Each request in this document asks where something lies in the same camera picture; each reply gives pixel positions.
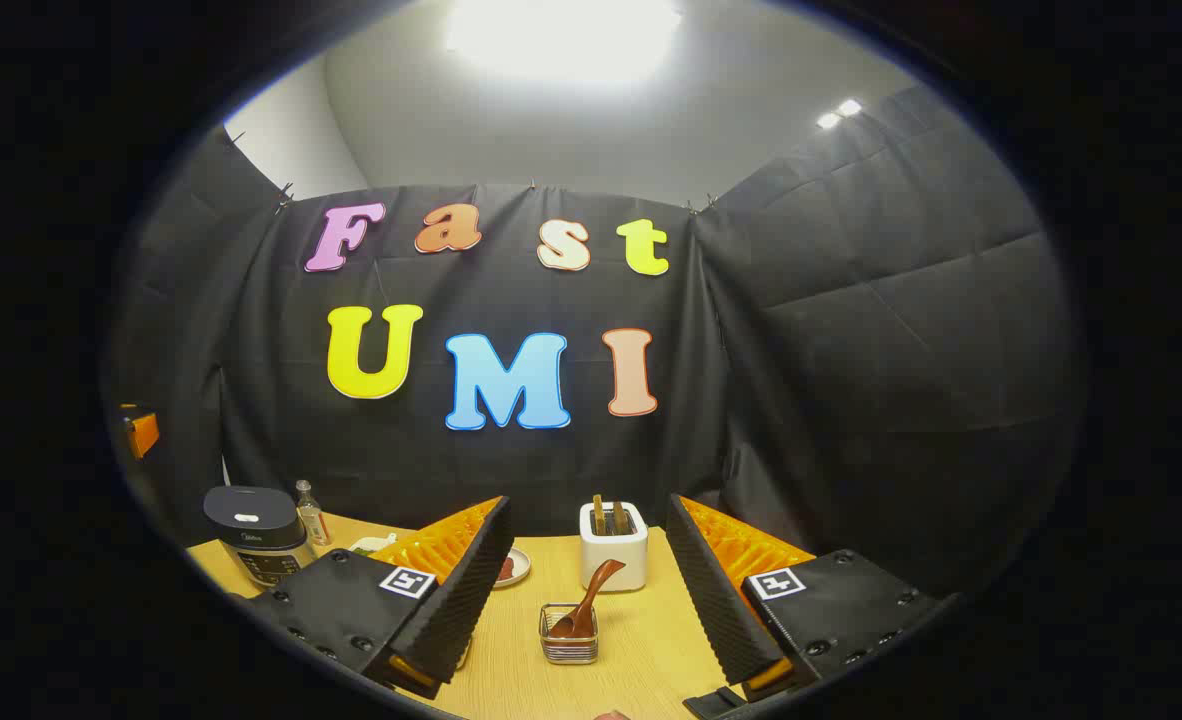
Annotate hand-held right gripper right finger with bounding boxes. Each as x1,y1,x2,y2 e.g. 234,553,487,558
665,493,962,701

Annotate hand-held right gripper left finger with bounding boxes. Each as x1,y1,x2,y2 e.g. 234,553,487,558
246,495,515,701

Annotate metal wire chopstick holder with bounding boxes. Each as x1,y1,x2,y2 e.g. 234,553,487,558
539,603,600,665

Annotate brown wooden spoon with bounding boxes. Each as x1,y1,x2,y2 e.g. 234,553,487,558
548,559,627,641

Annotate grey rice cooker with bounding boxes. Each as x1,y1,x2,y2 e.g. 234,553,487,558
203,486,318,591

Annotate white round plate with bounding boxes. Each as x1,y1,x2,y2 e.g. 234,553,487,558
491,547,532,589

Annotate white toaster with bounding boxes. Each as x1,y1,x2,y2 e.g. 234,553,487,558
579,500,649,593

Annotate small glass bottle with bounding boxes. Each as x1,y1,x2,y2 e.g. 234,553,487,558
295,480,333,548

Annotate black backdrop cloth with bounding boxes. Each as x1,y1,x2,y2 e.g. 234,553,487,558
101,85,1087,601

